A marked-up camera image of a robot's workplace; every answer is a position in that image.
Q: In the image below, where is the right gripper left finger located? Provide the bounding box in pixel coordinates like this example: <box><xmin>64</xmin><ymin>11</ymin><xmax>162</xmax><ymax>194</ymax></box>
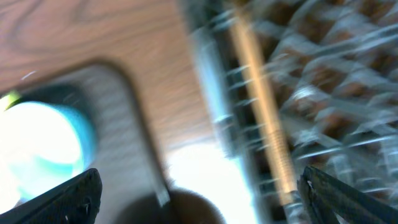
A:
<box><xmin>1</xmin><ymin>168</ymin><xmax>103</xmax><ymax>224</ymax></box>

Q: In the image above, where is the light blue bowl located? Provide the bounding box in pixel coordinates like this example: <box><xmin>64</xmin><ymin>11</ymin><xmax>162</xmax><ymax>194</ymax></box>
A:
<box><xmin>1</xmin><ymin>101</ymin><xmax>96</xmax><ymax>213</ymax></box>

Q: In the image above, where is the wooden chopstick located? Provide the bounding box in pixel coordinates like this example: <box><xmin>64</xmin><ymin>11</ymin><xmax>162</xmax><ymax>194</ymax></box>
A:
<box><xmin>231</xmin><ymin>7</ymin><xmax>297</xmax><ymax>205</ymax></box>

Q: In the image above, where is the green yellow snack wrapper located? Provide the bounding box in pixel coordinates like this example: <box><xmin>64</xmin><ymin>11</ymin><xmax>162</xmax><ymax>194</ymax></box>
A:
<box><xmin>0</xmin><ymin>90</ymin><xmax>21</xmax><ymax>112</ymax></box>

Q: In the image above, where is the brown serving tray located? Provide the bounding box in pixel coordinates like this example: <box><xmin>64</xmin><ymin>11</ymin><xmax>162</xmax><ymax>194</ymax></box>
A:
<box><xmin>13</xmin><ymin>63</ymin><xmax>175</xmax><ymax>223</ymax></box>

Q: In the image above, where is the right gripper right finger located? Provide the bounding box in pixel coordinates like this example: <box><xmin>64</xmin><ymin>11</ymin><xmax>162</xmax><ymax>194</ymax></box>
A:
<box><xmin>297</xmin><ymin>166</ymin><xmax>397</xmax><ymax>224</ymax></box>

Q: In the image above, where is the grey dishwasher rack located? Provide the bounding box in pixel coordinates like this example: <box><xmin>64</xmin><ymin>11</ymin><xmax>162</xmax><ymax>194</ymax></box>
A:
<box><xmin>180</xmin><ymin>0</ymin><xmax>397</xmax><ymax>223</ymax></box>

